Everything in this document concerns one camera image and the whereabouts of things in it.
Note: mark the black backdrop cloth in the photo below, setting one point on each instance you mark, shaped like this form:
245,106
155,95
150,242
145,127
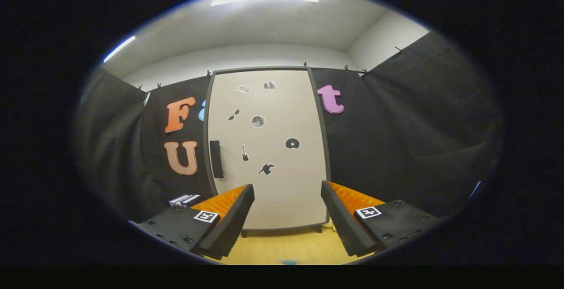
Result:
396,148

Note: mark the small blue object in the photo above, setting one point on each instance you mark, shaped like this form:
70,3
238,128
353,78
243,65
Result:
288,262

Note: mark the narrow ceiling light strip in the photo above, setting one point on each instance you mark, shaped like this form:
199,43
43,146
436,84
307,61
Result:
119,49

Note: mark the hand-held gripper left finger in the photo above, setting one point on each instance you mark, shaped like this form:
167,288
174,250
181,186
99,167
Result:
233,218

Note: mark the white cabinet door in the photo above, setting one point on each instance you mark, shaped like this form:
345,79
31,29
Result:
282,192

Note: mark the stack of purple white booklets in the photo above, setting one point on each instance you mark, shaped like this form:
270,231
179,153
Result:
185,199

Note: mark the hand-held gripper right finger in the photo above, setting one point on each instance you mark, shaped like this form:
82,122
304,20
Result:
341,218

